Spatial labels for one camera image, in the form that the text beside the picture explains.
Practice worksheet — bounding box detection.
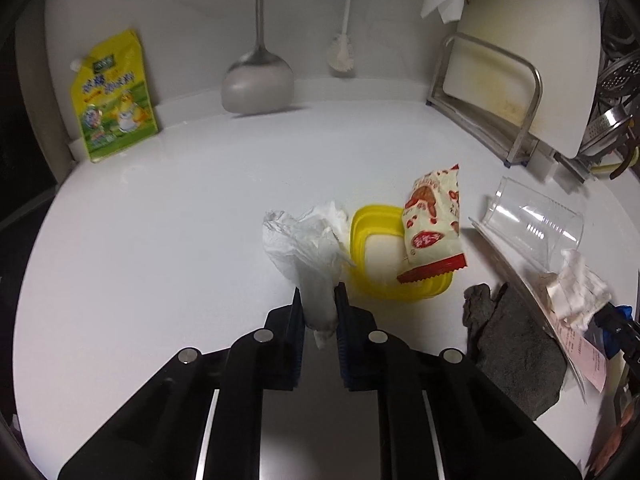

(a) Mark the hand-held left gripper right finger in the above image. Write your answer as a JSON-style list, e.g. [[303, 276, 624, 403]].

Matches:
[[334, 282, 583, 480]]

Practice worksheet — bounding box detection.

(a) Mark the white paper receipt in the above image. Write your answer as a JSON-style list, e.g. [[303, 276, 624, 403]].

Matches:
[[555, 320, 608, 393]]

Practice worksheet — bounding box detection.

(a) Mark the dark grey cloth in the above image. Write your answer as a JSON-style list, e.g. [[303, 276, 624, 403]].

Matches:
[[462, 282, 568, 422]]

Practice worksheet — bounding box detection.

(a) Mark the small metal strainer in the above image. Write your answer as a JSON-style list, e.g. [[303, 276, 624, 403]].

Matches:
[[580, 105, 636, 157]]

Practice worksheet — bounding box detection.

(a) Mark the clear plastic cup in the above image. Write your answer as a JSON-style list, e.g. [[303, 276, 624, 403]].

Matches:
[[482, 176, 585, 273]]

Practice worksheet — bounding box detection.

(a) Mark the white cutting board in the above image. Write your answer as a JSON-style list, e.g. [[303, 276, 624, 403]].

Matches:
[[442, 0, 602, 159]]

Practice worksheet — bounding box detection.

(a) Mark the yellow plastic container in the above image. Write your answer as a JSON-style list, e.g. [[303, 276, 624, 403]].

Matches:
[[348, 204, 455, 303]]

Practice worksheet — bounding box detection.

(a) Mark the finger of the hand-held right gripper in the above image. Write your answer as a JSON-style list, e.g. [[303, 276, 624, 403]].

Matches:
[[595, 304, 640, 361]]

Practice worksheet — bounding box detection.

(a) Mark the clear plastic bag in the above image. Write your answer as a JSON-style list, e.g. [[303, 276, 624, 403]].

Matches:
[[468, 216, 608, 406]]

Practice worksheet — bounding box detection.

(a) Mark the metal spatula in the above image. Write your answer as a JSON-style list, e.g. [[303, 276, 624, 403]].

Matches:
[[221, 0, 295, 115]]

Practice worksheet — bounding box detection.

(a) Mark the white tissue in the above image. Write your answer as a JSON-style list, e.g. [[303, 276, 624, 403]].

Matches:
[[262, 201, 357, 350]]

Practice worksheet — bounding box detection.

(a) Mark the crumpled dirty tissue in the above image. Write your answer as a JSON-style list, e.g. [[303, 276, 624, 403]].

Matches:
[[542, 249, 613, 333]]

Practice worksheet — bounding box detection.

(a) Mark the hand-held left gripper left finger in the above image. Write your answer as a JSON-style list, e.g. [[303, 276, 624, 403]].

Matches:
[[57, 287, 306, 480]]

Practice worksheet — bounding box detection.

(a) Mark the red and white snack wrapper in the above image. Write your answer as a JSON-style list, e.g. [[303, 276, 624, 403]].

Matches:
[[396, 163, 468, 286]]

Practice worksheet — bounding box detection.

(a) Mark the yellow and brown utensil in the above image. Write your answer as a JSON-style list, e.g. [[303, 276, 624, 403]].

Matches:
[[592, 145, 640, 181]]

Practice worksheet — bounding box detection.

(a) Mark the metal cutting board rack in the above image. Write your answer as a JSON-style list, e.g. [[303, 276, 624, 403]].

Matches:
[[426, 31, 556, 168]]

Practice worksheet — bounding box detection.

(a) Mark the yellow seasoning pouch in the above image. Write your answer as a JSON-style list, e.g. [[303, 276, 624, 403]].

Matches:
[[69, 28, 160, 163]]

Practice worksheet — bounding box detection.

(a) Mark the white bottle brush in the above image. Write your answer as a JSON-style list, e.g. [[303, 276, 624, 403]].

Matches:
[[326, 0, 362, 78]]

